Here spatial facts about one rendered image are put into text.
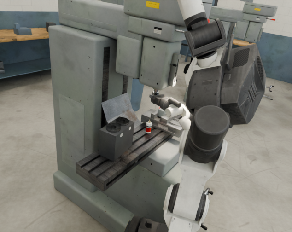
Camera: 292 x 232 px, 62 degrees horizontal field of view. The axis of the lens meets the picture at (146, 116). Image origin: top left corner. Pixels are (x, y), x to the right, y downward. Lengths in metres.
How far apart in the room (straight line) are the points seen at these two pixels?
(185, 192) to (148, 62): 0.83
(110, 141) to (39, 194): 1.38
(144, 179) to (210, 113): 1.15
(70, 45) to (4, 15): 3.85
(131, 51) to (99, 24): 0.32
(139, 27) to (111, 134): 0.67
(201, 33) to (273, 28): 6.96
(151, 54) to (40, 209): 1.74
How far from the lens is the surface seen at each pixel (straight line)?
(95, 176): 1.43
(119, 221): 2.15
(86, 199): 2.33
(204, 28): 1.06
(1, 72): 5.10
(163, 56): 1.51
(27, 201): 2.64
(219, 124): 0.81
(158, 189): 1.85
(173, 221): 1.28
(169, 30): 1.45
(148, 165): 1.77
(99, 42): 1.69
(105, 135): 1.46
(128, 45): 1.62
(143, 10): 1.53
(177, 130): 1.82
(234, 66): 1.07
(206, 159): 0.97
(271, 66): 8.06
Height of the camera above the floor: 1.88
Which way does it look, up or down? 28 degrees down
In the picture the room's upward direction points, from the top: 8 degrees clockwise
